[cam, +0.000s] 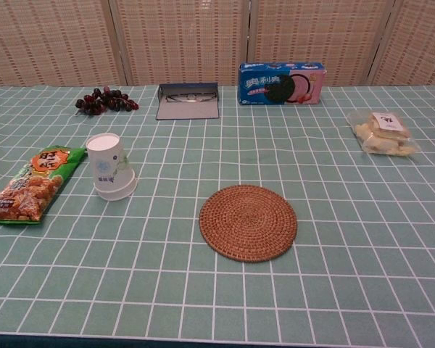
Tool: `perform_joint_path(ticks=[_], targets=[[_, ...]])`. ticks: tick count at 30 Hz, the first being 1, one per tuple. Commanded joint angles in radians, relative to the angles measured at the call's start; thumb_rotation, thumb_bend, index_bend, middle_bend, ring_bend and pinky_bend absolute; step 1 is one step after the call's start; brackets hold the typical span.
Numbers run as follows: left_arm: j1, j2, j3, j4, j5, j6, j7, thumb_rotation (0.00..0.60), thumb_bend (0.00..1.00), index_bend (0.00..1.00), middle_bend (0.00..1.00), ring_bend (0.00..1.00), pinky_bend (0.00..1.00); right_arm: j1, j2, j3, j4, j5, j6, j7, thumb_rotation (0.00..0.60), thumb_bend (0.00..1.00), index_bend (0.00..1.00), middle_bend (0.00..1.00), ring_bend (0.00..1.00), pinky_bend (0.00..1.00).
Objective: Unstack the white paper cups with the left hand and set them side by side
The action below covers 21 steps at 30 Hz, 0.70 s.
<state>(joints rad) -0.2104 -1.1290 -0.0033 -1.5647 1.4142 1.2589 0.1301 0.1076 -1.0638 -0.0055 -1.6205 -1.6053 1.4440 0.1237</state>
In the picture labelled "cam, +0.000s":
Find round woven rattan coaster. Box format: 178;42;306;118
198;184;299;262

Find open grey glasses case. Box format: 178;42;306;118
155;83;220;120

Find blue Oreo cookie box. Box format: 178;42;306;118
238;62;327;107

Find dark red grape bunch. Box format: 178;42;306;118
75;86;139;117

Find bamboo folding screen panel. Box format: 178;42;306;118
368;0;435;88
0;0;126;91
108;0;248;87
243;0;394;88

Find green checked tablecloth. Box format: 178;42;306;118
0;85;435;348

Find clear bag of crackers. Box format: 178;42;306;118
347;110;421;157

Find green snack bag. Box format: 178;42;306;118
0;144;87;226

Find thin frame eyeglasses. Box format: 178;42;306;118
165;91;218;104

